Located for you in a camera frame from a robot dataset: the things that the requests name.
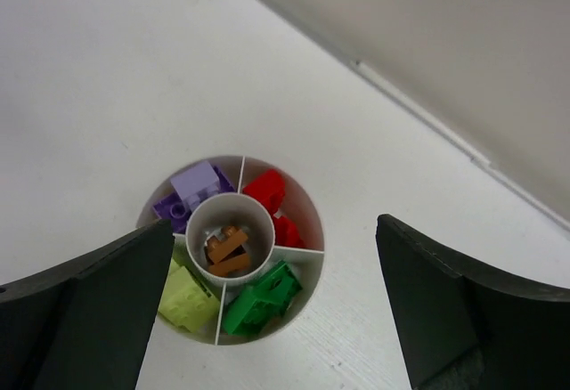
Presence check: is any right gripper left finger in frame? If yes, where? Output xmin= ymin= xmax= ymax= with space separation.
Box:
xmin=1 ymin=220 xmax=175 ymax=389

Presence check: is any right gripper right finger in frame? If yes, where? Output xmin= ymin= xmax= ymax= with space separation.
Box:
xmin=376 ymin=214 xmax=569 ymax=389

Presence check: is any lime lego brick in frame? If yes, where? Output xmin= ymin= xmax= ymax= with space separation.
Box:
xmin=168 ymin=247 xmax=186 ymax=275
xmin=158 ymin=260 xmax=220 ymax=332

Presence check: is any purple lego plate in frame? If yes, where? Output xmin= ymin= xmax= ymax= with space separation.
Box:
xmin=152 ymin=162 xmax=235 ymax=233

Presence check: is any brown lego plate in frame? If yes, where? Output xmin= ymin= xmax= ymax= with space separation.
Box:
xmin=206 ymin=225 xmax=248 ymax=264
xmin=208 ymin=253 xmax=251 ymax=277

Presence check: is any purple lego brick top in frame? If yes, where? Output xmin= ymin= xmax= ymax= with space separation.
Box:
xmin=170 ymin=161 xmax=221 ymax=212

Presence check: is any dark green lego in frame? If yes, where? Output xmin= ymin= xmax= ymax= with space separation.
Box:
xmin=253 ymin=260 xmax=303 ymax=316

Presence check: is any red cone lego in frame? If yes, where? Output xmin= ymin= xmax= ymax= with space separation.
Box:
xmin=273 ymin=215 xmax=305 ymax=248

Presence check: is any red arch lego brick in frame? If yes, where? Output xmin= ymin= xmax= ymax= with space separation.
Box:
xmin=242 ymin=169 xmax=285 ymax=215

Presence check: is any green square lego brick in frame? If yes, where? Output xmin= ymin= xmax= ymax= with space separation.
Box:
xmin=222 ymin=291 xmax=274 ymax=337

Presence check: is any white round divided container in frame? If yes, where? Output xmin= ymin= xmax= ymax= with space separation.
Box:
xmin=137 ymin=156 xmax=325 ymax=345

